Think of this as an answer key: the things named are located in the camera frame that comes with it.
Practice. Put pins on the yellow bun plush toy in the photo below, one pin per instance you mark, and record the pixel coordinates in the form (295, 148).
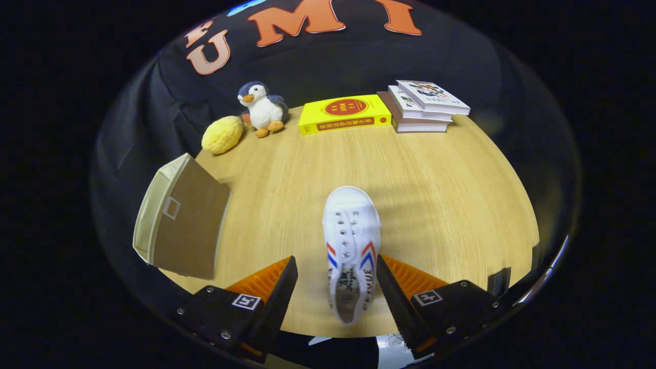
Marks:
(221, 136)

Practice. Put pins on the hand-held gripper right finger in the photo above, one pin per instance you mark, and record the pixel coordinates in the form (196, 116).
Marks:
(397, 307)

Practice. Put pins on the brown fabric storage box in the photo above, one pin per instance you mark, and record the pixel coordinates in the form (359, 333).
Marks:
(189, 230)

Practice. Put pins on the penguin plush toy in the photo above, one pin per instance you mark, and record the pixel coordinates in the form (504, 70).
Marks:
(264, 110)

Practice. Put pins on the yellow book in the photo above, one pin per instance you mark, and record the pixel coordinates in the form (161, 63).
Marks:
(343, 110)

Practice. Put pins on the white canvas shoe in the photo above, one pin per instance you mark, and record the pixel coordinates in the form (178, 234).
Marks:
(351, 215)

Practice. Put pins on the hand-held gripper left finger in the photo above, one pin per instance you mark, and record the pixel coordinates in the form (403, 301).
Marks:
(279, 307)

